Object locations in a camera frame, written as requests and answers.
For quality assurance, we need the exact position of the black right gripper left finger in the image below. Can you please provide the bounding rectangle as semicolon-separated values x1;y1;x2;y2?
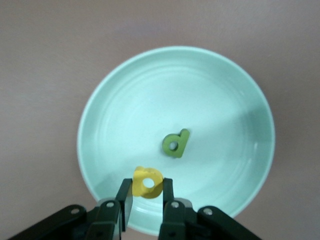
88;177;134;240

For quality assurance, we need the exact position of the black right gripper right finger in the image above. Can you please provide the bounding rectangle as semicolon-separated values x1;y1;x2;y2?
159;177;193;240

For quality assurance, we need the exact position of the green letter d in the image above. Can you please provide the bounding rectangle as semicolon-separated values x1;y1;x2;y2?
161;128;191;160

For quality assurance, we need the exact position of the light green plate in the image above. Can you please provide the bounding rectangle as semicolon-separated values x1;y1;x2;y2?
76;45;276;237

